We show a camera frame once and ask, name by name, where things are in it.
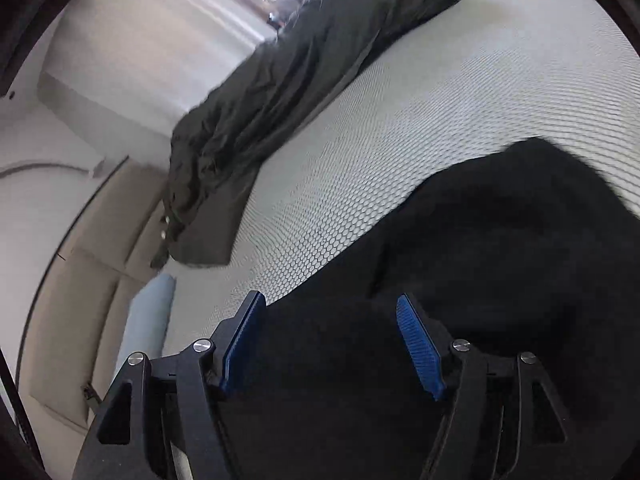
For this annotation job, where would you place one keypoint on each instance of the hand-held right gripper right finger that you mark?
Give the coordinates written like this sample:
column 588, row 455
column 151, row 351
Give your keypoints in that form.
column 420, row 345

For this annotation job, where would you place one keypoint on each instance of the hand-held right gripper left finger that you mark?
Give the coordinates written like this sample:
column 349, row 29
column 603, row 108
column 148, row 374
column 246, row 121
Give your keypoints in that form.
column 242, row 345

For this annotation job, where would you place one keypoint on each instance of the black pants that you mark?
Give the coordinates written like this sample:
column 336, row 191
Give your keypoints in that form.
column 475, row 250

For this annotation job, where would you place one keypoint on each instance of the light blue cloth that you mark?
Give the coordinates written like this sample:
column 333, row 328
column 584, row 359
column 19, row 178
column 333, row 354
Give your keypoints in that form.
column 147, row 315

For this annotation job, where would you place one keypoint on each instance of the dark green garment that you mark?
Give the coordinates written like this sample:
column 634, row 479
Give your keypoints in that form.
column 280, row 90

